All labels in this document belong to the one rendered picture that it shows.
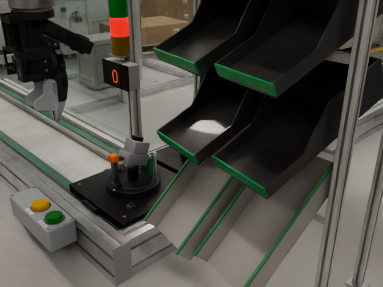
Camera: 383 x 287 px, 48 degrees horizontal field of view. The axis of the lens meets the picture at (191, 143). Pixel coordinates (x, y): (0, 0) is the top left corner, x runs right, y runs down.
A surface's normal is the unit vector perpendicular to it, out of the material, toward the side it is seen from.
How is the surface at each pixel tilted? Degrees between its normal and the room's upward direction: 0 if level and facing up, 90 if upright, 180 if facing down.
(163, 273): 0
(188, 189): 45
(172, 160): 0
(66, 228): 90
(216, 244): 90
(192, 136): 25
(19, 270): 0
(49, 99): 93
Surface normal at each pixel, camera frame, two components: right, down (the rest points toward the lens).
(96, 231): 0.00, -0.91
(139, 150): 0.69, 0.28
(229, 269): -0.59, -0.48
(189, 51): -0.36, -0.72
